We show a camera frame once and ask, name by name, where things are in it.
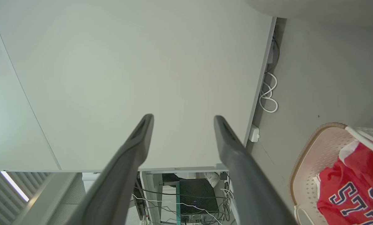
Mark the white desk leg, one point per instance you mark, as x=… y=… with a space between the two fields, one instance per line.
x=151 y=200

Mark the ceiling light strip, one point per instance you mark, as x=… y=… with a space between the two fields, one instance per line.
x=14 y=186

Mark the red Bulls jersey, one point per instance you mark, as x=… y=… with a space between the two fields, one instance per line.
x=345 y=193

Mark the black computer box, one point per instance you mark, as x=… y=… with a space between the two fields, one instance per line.
x=197 y=193

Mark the small white power box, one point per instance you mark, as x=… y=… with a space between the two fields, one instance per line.
x=254 y=133

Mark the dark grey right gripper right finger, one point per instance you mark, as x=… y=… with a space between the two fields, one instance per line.
x=248 y=184

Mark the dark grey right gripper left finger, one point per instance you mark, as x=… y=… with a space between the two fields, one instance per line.
x=117 y=175

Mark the white partition panel grey frame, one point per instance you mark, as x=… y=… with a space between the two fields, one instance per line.
x=127 y=62

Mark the red shorts white stripes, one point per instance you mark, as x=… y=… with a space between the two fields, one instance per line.
x=367 y=162

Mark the cream perforated laundry basket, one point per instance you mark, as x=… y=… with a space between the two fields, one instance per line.
x=317 y=156

